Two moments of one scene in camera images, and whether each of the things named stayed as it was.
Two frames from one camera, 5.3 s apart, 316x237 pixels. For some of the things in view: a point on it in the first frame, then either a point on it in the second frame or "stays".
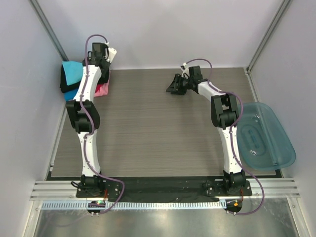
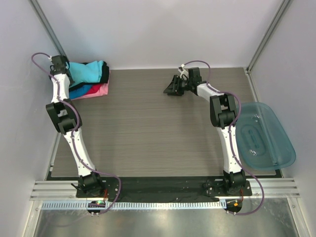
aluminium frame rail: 52,190 stays
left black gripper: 108,64 to 71,81
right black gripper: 180,84 stays
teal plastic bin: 262,142 stays
